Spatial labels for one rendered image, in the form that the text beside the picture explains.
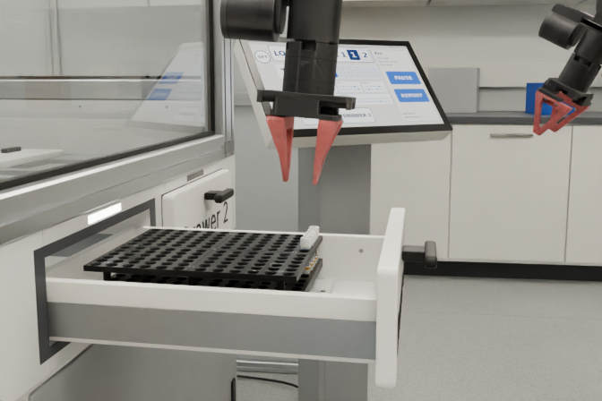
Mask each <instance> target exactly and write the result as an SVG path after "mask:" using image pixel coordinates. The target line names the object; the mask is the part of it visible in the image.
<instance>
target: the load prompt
mask: <svg viewBox="0 0 602 401"><path fill-rule="evenodd" d="M267 46H268V49H269V51H270V53H271V58H272V61H285V52H286V46H271V45H267ZM337 62H350V63H375V61H374V59H373V56H372V54H371V52H370V50H369V48H368V47H339V49H338V59H337Z"/></svg>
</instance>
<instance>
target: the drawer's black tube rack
mask: <svg viewBox="0 0 602 401"><path fill-rule="evenodd" d="M301 237H303V235H292V234H269V233H247V232H224V231H202V230H180V229H158V228H151V229H149V230H147V231H146V232H144V233H142V234H140V235H137V236H136V237H134V238H133V239H131V240H129V241H128V242H126V243H123V244H121V245H119V246H118V247H116V248H115V249H113V250H111V251H109V252H107V253H105V254H103V255H101V256H99V257H98V258H97V259H95V260H92V261H90V262H89V263H87V264H85V265H83V271H93V272H103V281H116V282H133V283H149V284H165V285H181V286H213V287H229V288H246V289H262V290H279V291H295V292H309V291H310V289H311V287H312V285H313V284H314V281H315V280H316V278H317V276H318V274H319V272H320V270H321V269H322V267H323V259H320V258H318V261H317V263H316V264H315V265H314V267H313V270H310V274H302V275H301V277H300V278H299V279H298V281H297V282H279V281H278V274H279V273H280V272H283V268H284V267H285V266H286V264H287V263H288V261H289V260H290V258H291V257H292V256H293V254H294V253H303V252H296V250H297V248H298V247H299V246H300V238H301ZM111 273H116V274H114V275H113V276H111Z"/></svg>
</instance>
